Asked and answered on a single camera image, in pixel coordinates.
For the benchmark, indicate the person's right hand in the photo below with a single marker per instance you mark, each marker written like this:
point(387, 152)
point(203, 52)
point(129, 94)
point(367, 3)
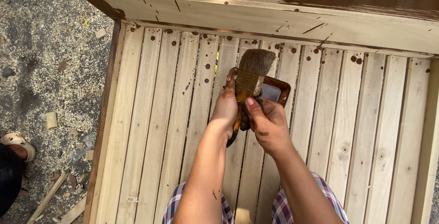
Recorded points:
point(269, 124)

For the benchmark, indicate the person's left hand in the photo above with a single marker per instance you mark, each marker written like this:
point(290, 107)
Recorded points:
point(224, 109)

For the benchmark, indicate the brown stained paint brush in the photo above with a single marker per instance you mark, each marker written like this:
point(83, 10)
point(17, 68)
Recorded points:
point(252, 76)

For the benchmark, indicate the brown stained plastic tray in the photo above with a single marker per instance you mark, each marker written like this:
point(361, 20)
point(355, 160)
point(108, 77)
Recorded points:
point(274, 90)

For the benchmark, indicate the person's plaid shorts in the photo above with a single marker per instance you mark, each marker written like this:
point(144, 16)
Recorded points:
point(284, 203)

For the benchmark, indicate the clear plastic scrap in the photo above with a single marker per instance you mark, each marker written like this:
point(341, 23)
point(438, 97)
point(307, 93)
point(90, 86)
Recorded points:
point(82, 148)

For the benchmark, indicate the small wooden block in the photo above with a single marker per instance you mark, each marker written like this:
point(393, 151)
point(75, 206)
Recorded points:
point(51, 119)

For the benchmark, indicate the flat wooden offcut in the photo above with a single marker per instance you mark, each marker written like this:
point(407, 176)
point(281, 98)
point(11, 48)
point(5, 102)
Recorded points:
point(73, 211)

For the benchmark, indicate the thin wooden strip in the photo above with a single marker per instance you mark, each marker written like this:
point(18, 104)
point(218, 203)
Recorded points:
point(48, 196)

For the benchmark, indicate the beige sandal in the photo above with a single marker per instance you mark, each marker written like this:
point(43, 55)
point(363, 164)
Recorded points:
point(19, 141)

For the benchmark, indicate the slatted wooden bed frame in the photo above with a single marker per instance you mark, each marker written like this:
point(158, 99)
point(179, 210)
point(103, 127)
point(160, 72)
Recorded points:
point(308, 107)

